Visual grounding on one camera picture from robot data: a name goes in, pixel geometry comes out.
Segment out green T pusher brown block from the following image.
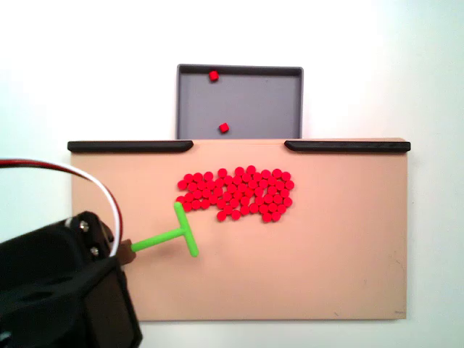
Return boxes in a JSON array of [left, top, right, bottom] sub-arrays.
[[118, 202, 200, 265]]

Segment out red granule pile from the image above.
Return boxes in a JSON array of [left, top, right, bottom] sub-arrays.
[[175, 166, 295, 223]]

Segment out grey container tray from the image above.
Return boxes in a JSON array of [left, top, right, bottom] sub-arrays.
[[176, 64, 305, 140]]

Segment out beige flat board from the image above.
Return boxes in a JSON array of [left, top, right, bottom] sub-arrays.
[[68, 137, 410, 322]]

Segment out black edge rail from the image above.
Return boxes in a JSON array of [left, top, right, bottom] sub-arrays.
[[284, 140, 412, 155], [67, 140, 194, 154]]

